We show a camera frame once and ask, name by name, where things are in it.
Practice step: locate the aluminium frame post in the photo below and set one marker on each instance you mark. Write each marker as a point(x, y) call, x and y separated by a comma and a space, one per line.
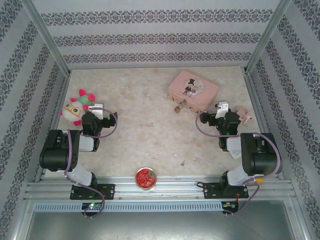
point(47, 40)
point(265, 40)

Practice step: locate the aluminium profile rail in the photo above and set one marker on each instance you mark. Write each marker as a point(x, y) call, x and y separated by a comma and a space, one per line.
point(175, 190)

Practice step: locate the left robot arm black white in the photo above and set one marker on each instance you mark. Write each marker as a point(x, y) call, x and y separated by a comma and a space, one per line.
point(55, 155)

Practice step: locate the red round tin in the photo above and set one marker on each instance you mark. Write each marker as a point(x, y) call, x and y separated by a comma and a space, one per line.
point(146, 178)

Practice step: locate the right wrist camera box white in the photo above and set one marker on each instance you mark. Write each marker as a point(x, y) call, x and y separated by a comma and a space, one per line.
point(222, 110)

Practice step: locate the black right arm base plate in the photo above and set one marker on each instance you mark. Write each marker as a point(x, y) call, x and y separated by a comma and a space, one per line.
point(212, 191)

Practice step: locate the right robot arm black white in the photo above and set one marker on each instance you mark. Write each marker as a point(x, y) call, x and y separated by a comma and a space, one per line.
point(260, 162)

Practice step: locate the pink tin box with couple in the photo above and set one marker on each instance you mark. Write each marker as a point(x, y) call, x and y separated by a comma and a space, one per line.
point(193, 87)

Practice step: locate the small pink cube box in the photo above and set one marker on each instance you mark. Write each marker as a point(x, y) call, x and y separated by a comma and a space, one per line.
point(243, 115)

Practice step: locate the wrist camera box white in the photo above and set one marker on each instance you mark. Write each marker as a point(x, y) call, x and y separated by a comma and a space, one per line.
point(222, 110)
point(97, 111)

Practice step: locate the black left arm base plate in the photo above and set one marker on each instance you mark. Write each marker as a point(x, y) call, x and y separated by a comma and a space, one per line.
point(105, 191)

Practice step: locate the circuit board with green light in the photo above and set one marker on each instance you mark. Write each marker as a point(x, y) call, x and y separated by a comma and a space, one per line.
point(92, 206)

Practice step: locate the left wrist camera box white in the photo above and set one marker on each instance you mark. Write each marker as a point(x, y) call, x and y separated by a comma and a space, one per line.
point(97, 111)

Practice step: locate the white plush toy pink spikes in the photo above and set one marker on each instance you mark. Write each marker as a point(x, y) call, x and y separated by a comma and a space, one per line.
point(72, 112)

